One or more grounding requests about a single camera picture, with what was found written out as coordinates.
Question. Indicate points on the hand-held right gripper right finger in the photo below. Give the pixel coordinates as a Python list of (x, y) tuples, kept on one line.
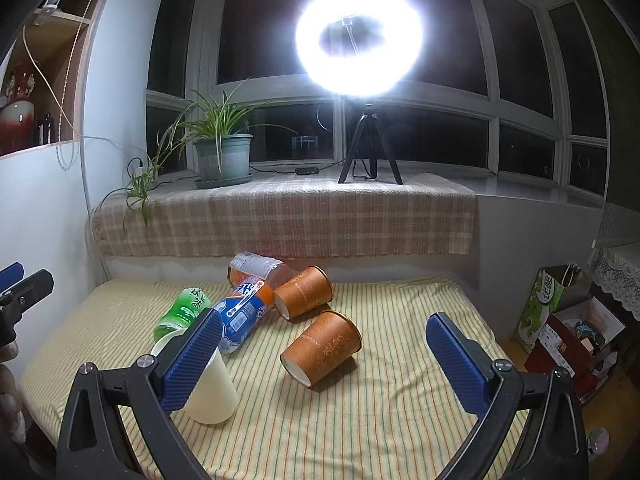
[(455, 365)]

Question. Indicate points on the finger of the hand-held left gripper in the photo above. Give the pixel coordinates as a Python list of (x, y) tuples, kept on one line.
[(30, 287), (10, 275)]

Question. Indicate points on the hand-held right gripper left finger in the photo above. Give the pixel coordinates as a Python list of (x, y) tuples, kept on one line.
[(192, 360)]

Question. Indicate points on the white plastic cup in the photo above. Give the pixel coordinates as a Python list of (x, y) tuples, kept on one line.
[(215, 395)]

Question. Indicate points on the orange patterned paper cup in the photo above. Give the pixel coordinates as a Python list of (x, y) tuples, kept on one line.
[(325, 347), (306, 290)]

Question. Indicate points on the person's left hand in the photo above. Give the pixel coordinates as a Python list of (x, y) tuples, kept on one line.
[(9, 402)]

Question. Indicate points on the green label drink bottle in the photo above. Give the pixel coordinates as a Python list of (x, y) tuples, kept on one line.
[(180, 310)]

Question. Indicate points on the blue orange label bottle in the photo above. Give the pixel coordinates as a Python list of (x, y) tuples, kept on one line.
[(245, 310)]

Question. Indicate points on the green paper bag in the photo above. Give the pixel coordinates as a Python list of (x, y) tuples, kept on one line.
[(537, 310)]

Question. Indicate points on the red cardboard box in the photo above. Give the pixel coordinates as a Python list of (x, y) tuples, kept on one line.
[(555, 355)]

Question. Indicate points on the striped yellow mat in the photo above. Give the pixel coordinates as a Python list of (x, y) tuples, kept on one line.
[(360, 430)]

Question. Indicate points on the dark small bottle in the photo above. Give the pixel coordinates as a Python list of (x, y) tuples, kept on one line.
[(44, 130)]

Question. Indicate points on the white open box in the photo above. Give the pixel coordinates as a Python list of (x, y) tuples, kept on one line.
[(600, 317)]

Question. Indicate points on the red ceramic vase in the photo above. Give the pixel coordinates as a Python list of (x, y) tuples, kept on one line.
[(17, 115)]

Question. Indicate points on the plaid beige cloth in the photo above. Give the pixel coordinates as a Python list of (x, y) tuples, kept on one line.
[(300, 220)]

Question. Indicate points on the green pot saucer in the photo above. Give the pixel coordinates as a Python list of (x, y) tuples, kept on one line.
[(225, 182)]

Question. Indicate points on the white lace cloth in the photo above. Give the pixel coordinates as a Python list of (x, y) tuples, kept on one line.
[(617, 270)]

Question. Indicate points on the green flower pot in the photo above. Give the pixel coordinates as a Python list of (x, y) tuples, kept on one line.
[(232, 157)]

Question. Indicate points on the spider plant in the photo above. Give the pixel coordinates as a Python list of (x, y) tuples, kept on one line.
[(212, 115)]

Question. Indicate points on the black tripod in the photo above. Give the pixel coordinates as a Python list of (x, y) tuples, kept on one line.
[(367, 130)]

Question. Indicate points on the wooden shelf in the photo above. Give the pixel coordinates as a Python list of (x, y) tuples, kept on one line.
[(60, 20)]

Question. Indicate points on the white window frame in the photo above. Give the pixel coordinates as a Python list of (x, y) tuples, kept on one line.
[(342, 125)]

